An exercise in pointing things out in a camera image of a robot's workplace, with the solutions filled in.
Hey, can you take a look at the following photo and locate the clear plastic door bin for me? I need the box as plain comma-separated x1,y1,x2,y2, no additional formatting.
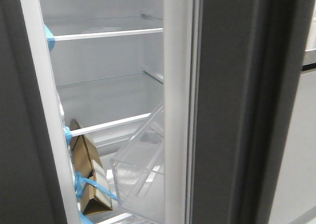
111,104,164,212

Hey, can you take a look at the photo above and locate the lower glass fridge shelf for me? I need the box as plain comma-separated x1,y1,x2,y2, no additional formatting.
57,73,163,137

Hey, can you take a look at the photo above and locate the glass fridge shelf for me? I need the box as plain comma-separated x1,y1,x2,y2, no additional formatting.
57,73,163,137
45,16,163,41

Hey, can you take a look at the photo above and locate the white fridge interior cabinet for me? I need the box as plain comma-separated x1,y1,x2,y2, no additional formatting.
36,0,165,224

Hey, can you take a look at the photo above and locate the upper glass fridge shelf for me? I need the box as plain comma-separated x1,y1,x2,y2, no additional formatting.
45,16,163,41

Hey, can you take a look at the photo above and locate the brown cardboard box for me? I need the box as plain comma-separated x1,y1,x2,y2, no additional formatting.
70,134,113,216

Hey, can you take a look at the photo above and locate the blue tape lower shelf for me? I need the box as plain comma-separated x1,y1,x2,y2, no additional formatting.
63,126,73,145

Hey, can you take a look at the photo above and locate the blue tape shelf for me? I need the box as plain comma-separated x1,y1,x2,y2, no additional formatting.
63,126,73,145
44,24,55,51

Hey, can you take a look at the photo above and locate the blue tape upper shelf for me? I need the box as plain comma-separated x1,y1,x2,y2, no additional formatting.
44,24,55,51

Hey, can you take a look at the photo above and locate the white counter cabinet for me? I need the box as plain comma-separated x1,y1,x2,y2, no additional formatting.
268,0,316,224

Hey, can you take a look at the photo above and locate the blue tape strap on box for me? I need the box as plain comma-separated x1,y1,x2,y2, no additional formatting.
74,171,119,224

